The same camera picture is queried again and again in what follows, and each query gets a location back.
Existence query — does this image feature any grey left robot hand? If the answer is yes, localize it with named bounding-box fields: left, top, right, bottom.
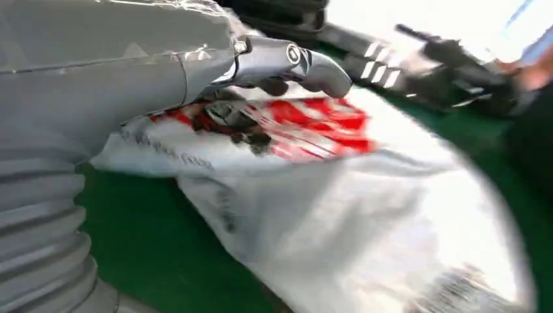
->
left=0, top=0, right=522, bottom=162

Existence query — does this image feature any white plastic parcel bag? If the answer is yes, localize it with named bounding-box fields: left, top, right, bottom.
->
left=89, top=83, right=539, bottom=313

